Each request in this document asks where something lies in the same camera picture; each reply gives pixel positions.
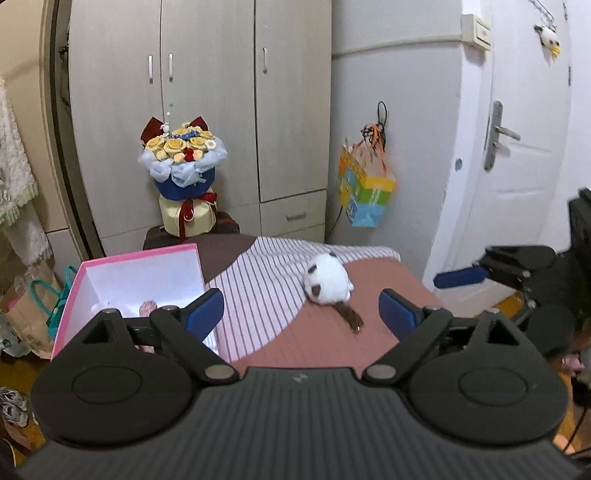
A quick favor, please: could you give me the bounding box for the white door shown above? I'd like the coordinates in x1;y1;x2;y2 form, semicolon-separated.
422;0;580;305

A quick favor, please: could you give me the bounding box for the colourful gift bag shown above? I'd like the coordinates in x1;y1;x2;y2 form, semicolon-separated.
338;124;398;228

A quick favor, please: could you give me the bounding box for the white and brown plush toy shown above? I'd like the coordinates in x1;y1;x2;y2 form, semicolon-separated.
302;253;365;334

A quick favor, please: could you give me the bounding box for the pink bedspread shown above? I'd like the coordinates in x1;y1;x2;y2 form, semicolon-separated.
231;256;444;377

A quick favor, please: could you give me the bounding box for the brown paper bag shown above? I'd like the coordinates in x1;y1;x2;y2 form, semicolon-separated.
0;263;63;358

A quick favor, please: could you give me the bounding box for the teal handled bag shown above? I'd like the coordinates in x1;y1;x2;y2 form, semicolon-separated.
30;265;79;342

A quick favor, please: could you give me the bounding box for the white wall electrical box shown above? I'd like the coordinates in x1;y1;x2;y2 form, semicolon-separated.
461;14;492;47

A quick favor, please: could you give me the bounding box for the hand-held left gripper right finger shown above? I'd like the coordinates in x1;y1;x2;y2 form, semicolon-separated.
362;288;513;388

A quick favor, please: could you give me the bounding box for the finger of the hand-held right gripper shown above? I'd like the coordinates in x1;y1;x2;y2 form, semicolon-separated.
433;246;557;292

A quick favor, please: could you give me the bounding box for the yellow and blue flower bouquet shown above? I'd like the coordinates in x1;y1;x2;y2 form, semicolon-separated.
137;115;229;238

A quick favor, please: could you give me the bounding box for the grey wooden wardrobe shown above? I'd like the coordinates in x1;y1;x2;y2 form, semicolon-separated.
68;0;333;254

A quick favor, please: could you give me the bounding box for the white sneaker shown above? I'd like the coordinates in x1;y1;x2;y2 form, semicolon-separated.
0;387;33;428

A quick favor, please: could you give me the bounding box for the striped bed sheet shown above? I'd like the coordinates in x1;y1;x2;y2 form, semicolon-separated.
203;235;402;365

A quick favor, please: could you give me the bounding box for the cream hanging cardigan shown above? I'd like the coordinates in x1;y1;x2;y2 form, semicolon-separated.
0;76;51;266

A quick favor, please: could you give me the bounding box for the small hanging plush toy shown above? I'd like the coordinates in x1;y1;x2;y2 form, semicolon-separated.
533;23;563;57

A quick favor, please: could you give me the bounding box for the pink cardboard box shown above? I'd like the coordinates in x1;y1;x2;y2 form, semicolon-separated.
50;243;222;363

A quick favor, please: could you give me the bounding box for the silver door handle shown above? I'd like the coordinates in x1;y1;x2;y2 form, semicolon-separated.
483;100;522;172

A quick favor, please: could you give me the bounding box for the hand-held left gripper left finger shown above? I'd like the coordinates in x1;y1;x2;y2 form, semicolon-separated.
82;288;241;385

